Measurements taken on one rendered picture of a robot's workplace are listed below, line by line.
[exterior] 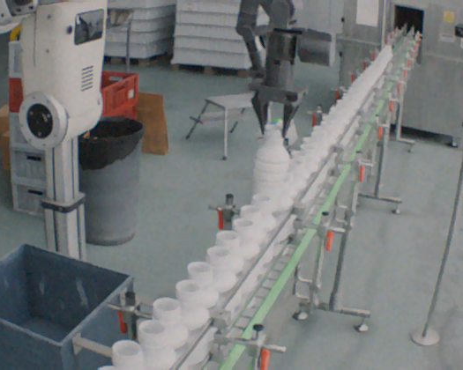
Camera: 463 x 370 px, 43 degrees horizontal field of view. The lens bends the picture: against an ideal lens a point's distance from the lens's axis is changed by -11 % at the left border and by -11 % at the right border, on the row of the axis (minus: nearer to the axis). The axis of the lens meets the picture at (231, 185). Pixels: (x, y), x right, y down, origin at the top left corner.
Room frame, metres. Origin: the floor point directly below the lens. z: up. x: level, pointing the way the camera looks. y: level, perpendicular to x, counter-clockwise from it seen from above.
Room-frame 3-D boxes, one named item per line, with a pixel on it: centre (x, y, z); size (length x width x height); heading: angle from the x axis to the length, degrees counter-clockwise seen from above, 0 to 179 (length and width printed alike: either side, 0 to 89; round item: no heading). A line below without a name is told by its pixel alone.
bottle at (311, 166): (1.44, -0.17, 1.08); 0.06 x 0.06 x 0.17
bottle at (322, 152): (1.55, -0.21, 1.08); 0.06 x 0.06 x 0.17
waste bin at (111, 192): (3.26, 0.70, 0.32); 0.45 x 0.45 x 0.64
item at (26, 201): (3.68, 1.13, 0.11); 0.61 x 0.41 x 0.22; 167
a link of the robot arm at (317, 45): (1.15, -0.12, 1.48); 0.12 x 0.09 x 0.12; 72
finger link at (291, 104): (1.16, -0.08, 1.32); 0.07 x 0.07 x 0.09; 72
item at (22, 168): (3.68, 1.13, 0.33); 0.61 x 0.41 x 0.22; 168
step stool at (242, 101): (5.02, 0.04, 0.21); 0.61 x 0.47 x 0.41; 35
